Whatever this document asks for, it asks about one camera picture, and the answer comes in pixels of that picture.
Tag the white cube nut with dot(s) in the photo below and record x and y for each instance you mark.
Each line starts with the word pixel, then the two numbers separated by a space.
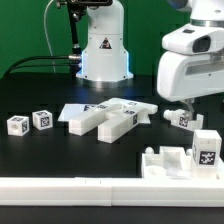
pixel 42 119
pixel 18 125

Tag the white long chair back bar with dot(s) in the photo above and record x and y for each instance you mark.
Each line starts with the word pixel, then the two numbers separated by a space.
pixel 116 126

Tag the white chair seat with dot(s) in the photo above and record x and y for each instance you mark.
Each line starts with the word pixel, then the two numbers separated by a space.
pixel 175 162

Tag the white rear chair bar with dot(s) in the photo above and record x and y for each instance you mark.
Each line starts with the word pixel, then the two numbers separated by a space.
pixel 83 118

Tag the white L-shaped fence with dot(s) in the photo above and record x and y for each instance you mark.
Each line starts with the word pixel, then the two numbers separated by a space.
pixel 111 192

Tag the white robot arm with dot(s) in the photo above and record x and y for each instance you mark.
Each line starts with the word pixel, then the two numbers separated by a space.
pixel 103 52

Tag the white cube nut left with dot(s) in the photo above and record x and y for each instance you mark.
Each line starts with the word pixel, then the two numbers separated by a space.
pixel 42 119

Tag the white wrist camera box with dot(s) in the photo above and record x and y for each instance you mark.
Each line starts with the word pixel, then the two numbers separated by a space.
pixel 190 40

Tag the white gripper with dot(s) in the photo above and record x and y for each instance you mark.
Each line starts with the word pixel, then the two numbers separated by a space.
pixel 182 77

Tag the white cube nut front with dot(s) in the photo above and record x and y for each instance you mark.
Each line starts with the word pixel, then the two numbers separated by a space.
pixel 18 125

